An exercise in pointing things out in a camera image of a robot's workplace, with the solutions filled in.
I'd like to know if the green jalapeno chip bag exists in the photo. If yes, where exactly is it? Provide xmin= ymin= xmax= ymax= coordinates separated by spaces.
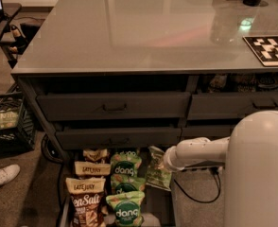
xmin=146 ymin=146 xmax=172 ymax=191

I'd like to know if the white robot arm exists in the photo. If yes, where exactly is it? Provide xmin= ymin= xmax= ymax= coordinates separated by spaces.
xmin=164 ymin=111 xmax=278 ymax=227

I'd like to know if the top left drawer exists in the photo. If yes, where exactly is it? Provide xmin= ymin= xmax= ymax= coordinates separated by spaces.
xmin=37 ymin=92 xmax=190 ymax=121

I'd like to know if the middle left drawer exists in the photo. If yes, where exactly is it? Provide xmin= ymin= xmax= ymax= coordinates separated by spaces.
xmin=56 ymin=127 xmax=182 ymax=149

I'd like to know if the dark grey drawer cabinet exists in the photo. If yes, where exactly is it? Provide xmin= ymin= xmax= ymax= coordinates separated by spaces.
xmin=12 ymin=0 xmax=278 ymax=227

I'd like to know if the rear green Dang bag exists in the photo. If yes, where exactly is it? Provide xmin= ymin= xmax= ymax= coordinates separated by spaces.
xmin=111 ymin=151 xmax=142 ymax=177

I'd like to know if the green dang bag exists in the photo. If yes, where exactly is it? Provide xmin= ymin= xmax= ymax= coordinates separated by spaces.
xmin=106 ymin=191 xmax=145 ymax=227
xmin=111 ymin=151 xmax=142 ymax=177
xmin=111 ymin=174 xmax=146 ymax=194

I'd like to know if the rear Late July chip bag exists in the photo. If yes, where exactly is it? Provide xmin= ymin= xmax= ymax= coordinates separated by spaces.
xmin=83 ymin=148 xmax=109 ymax=164

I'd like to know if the late july chip bag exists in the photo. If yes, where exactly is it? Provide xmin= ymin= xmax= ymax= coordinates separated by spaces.
xmin=75 ymin=162 xmax=111 ymax=178
xmin=83 ymin=148 xmax=109 ymax=164
xmin=65 ymin=178 xmax=105 ymax=227

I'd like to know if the middle right drawer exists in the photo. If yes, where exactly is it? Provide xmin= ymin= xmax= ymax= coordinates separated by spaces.
xmin=181 ymin=123 xmax=236 ymax=139

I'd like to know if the middle green Dang bag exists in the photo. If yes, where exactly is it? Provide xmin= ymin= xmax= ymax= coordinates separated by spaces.
xmin=111 ymin=174 xmax=146 ymax=194

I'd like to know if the middle Late July chip bag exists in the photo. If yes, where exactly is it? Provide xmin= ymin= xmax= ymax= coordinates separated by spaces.
xmin=75 ymin=162 xmax=111 ymax=178

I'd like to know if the bottom right drawer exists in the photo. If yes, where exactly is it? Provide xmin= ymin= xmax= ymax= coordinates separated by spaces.
xmin=179 ymin=161 xmax=225 ymax=171

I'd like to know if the front green Dang bag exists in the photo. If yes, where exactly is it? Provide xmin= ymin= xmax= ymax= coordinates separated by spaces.
xmin=106 ymin=191 xmax=145 ymax=227

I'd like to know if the front Late July chip bag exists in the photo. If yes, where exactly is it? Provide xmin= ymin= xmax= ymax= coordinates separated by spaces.
xmin=65 ymin=178 xmax=105 ymax=227

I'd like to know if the open bottom left drawer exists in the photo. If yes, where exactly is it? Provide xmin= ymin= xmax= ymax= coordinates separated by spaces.
xmin=67 ymin=149 xmax=174 ymax=227

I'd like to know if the green chip bag in crate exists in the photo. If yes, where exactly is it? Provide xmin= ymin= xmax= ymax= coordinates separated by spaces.
xmin=0 ymin=109 xmax=19 ymax=129

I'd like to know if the black plastic crate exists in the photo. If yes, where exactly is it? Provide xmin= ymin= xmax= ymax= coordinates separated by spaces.
xmin=0 ymin=92 xmax=36 ymax=158

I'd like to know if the black white fiducial marker board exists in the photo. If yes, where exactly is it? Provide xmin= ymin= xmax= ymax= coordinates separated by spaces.
xmin=243 ymin=35 xmax=278 ymax=67

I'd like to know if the white shoe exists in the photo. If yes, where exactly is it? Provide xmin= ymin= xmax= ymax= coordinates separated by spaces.
xmin=0 ymin=165 xmax=21 ymax=186

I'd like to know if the black power cable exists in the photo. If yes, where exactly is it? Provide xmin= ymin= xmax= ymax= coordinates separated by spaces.
xmin=173 ymin=167 xmax=226 ymax=204

